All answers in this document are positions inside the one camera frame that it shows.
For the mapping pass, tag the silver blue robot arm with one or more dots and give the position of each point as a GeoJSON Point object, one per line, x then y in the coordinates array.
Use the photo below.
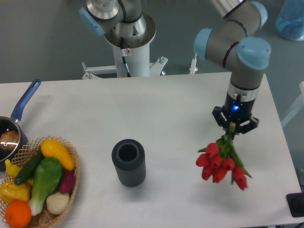
{"type": "Point", "coordinates": [234, 47]}

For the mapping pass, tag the green cucumber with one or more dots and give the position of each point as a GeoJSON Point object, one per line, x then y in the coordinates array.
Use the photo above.
{"type": "Point", "coordinates": [28, 170]}

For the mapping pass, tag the green bok choy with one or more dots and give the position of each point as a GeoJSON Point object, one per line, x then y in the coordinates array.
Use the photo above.
{"type": "Point", "coordinates": [46, 178]}

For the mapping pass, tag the orange fruit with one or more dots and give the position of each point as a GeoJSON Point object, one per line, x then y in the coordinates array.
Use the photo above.
{"type": "Point", "coordinates": [18, 214]}

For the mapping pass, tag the white garlic bulb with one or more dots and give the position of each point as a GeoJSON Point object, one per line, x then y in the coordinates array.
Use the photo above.
{"type": "Point", "coordinates": [57, 202]}

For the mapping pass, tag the dark grey ribbed vase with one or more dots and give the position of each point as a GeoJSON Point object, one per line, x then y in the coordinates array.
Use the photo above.
{"type": "Point", "coordinates": [128, 157]}

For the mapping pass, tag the yellow banana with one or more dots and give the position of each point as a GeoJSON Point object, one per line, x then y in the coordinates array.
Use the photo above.
{"type": "Point", "coordinates": [20, 175]}

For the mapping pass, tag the purple red radish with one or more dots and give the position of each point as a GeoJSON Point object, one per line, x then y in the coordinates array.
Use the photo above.
{"type": "Point", "coordinates": [67, 183]}

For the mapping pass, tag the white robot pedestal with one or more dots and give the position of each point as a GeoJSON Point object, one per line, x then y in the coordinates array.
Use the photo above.
{"type": "Point", "coordinates": [131, 48]}

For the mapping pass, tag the yellow pumpkin gourd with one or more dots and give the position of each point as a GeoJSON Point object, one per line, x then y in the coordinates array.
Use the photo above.
{"type": "Point", "coordinates": [10, 192]}

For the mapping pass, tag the yellow squash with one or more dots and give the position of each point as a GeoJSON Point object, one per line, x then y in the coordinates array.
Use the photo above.
{"type": "Point", "coordinates": [53, 148]}

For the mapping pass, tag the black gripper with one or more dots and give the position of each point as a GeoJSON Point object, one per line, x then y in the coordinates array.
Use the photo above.
{"type": "Point", "coordinates": [237, 111]}

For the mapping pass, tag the red tulip bouquet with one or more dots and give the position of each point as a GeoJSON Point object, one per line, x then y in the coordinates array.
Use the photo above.
{"type": "Point", "coordinates": [219, 158]}

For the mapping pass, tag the blue translucent plastic container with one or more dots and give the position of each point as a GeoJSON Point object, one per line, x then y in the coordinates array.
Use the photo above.
{"type": "Point", "coordinates": [290, 20]}

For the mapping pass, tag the woven wicker basket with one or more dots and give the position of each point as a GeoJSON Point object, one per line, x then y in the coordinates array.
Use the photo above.
{"type": "Point", "coordinates": [44, 219]}

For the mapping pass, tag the black device at table edge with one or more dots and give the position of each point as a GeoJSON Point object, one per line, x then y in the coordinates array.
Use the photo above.
{"type": "Point", "coordinates": [296, 204]}

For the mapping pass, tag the white frame at right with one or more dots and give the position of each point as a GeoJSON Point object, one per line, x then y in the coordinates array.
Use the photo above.
{"type": "Point", "coordinates": [294, 108]}

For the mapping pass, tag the blue handled saucepan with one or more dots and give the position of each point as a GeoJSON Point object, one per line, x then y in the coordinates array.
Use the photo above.
{"type": "Point", "coordinates": [12, 123]}

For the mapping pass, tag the brown bread roll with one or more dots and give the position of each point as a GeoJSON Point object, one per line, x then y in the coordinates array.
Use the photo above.
{"type": "Point", "coordinates": [9, 140]}

